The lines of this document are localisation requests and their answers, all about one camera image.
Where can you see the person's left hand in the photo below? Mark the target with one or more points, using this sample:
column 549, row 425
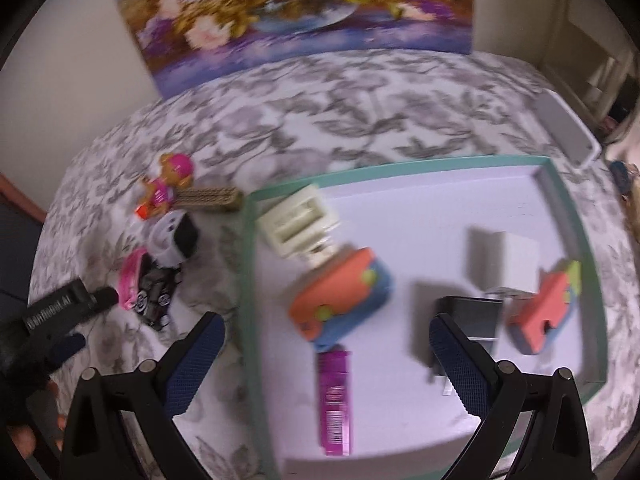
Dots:
column 22, row 442

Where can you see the coral and blue block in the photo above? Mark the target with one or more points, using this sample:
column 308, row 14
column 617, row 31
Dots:
column 335, row 285

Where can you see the black charger plug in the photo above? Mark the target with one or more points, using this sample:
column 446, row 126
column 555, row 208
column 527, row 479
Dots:
column 470, row 315

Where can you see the white rectangular box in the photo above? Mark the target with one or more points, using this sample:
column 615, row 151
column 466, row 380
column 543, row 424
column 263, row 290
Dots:
column 565, row 125

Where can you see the white wooden rack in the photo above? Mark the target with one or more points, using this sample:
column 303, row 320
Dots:
column 580, row 35

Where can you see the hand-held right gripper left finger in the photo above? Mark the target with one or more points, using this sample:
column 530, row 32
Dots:
column 197, row 355

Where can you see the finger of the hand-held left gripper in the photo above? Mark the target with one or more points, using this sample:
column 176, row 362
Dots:
column 67, row 352
column 105, row 298

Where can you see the purple lighter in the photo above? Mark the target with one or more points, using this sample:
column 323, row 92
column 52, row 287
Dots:
column 335, row 400

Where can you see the coral blue green block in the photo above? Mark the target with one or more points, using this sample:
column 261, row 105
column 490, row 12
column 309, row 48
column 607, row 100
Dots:
column 545, row 305

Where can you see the teal rimmed white tray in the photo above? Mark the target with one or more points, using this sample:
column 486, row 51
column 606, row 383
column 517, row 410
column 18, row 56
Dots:
column 425, row 210

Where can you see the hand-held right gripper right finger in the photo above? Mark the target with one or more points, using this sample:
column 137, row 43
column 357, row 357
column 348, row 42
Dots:
column 460, row 360

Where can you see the pink watch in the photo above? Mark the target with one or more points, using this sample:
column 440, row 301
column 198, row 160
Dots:
column 131, row 280

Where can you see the white wrist band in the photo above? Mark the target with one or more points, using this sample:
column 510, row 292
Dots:
column 162, row 235

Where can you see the pink dog toy figure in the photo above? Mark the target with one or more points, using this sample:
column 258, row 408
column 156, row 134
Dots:
column 161, row 190

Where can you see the patterned metal hair clip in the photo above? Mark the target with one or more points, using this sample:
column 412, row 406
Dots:
column 210, row 200

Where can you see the flower painting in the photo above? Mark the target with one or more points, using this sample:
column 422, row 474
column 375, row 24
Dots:
column 300, row 10

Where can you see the black toy car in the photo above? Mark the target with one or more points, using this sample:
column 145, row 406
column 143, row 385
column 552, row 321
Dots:
column 155, row 300

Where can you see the white charger plug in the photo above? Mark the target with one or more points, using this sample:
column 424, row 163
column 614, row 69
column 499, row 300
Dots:
column 520, row 260

